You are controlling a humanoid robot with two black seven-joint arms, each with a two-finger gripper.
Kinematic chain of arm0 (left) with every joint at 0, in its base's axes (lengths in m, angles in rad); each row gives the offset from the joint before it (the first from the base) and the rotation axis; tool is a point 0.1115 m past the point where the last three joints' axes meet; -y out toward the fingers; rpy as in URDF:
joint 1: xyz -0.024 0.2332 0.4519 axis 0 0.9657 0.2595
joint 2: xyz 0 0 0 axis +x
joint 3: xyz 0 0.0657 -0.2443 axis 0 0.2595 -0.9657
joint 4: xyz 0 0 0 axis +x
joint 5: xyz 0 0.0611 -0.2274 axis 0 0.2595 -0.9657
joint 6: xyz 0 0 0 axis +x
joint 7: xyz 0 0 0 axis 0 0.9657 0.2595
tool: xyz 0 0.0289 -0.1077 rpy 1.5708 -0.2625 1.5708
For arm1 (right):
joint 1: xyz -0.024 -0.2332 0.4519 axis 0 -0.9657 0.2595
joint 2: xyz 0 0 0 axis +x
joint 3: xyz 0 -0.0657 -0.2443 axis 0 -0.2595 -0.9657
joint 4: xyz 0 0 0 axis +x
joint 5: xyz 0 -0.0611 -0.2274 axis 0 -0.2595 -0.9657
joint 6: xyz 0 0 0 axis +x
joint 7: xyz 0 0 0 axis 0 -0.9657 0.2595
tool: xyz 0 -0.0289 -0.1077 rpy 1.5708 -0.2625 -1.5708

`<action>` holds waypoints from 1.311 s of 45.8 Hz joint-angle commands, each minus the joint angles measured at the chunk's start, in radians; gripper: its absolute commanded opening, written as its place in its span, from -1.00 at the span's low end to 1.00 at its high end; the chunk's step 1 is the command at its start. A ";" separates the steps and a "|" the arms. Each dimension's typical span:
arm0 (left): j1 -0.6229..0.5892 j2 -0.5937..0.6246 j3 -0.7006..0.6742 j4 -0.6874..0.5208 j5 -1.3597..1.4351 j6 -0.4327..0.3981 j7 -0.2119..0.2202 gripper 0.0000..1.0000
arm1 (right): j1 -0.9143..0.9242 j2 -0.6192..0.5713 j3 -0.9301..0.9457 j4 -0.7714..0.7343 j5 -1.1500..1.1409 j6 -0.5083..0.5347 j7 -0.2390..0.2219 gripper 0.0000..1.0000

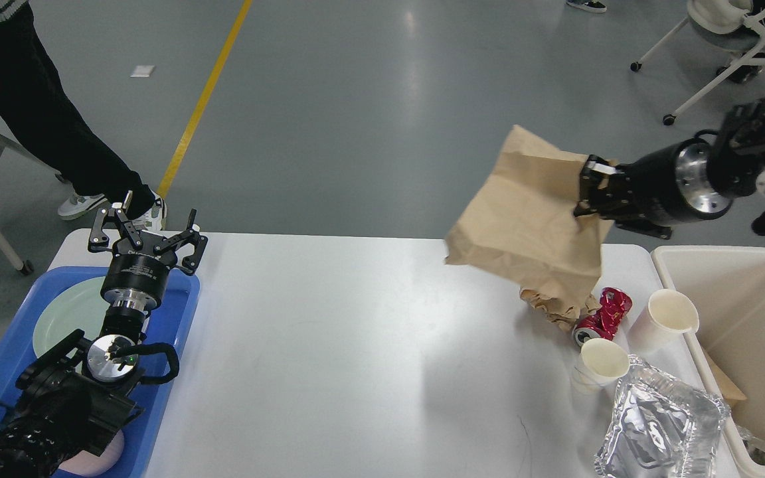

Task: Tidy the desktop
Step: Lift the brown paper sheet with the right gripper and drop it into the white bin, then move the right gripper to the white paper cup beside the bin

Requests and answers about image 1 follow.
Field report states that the red wrapper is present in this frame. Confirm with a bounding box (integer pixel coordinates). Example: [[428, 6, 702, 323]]
[[572, 287, 634, 346]]

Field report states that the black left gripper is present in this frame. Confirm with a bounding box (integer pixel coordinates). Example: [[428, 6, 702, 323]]
[[88, 191, 209, 311]]

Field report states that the person in jeans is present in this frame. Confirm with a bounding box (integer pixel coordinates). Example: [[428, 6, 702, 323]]
[[565, 0, 608, 13]]

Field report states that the person in grey sweater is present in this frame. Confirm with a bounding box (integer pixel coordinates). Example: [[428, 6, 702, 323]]
[[0, 1, 167, 232]]

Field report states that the white office chair right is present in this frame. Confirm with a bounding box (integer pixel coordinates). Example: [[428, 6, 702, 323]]
[[630, 1, 765, 126]]

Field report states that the white paper cup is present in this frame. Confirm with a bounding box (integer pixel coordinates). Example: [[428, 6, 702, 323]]
[[628, 289, 699, 355], [570, 338, 630, 394]]

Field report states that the brown paper ball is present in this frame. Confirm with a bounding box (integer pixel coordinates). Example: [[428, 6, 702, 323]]
[[519, 287, 602, 332]]

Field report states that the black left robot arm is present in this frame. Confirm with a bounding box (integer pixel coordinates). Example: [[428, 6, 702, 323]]
[[0, 202, 209, 477]]

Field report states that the beige plastic bin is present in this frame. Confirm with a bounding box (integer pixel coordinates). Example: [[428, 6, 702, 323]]
[[651, 246, 765, 477]]

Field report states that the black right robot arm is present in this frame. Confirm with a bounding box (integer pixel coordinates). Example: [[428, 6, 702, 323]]
[[574, 97, 765, 240]]

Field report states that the mint green plate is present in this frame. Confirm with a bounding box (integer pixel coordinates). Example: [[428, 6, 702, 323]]
[[33, 278, 110, 357]]

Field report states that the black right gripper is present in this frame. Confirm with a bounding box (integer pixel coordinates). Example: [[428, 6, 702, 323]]
[[572, 138, 734, 240]]

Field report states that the pink HOME mug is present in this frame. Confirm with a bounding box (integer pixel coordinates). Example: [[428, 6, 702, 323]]
[[58, 432, 126, 477]]

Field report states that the crumpled aluminium foil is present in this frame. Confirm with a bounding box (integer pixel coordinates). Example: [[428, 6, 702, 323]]
[[593, 355, 730, 477]]

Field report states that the brown paper bag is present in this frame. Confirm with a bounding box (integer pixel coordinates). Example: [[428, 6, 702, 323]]
[[444, 125, 613, 302]]

